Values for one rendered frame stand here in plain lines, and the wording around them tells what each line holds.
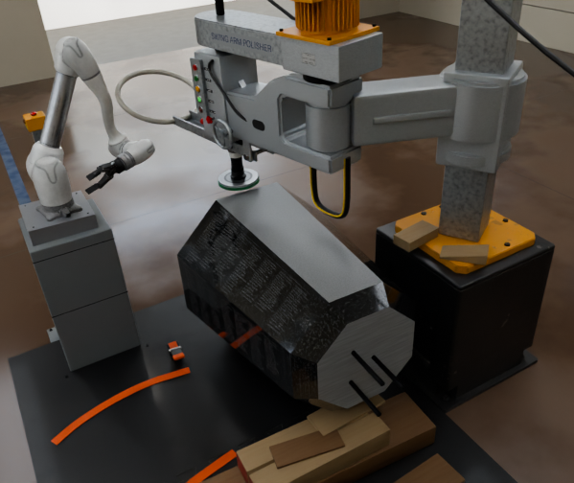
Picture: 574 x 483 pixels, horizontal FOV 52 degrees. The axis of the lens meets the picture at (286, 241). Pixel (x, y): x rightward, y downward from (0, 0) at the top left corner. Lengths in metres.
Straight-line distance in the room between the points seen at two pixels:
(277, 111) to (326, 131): 0.26
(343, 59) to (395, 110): 0.36
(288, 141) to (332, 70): 0.48
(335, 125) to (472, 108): 0.55
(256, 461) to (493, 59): 1.87
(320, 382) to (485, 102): 1.28
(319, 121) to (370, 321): 0.82
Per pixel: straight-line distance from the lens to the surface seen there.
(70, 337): 3.36
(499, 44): 2.49
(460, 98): 2.50
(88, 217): 3.08
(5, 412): 3.46
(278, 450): 2.59
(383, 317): 2.36
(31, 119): 3.96
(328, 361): 2.32
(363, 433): 2.65
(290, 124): 2.59
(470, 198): 2.74
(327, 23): 2.26
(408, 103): 2.44
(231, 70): 2.80
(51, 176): 3.05
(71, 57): 2.99
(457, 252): 2.71
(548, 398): 3.27
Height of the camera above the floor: 2.28
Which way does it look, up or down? 33 degrees down
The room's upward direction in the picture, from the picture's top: 4 degrees counter-clockwise
